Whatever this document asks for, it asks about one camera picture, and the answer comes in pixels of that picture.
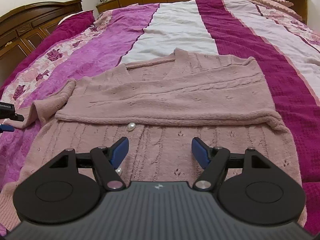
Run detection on pink knitted cardigan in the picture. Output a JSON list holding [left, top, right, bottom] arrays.
[[0, 48, 308, 231]]

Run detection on dark wooden headboard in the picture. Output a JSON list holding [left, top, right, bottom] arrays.
[[0, 0, 82, 85]]

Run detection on magenta pillow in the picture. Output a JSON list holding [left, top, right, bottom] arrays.
[[1, 10, 95, 96]]

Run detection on magenta striped floral bedspread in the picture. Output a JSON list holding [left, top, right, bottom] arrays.
[[1, 0, 319, 235]]

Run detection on pink crochet pillow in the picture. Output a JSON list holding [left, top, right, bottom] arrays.
[[248, 0, 303, 22]]

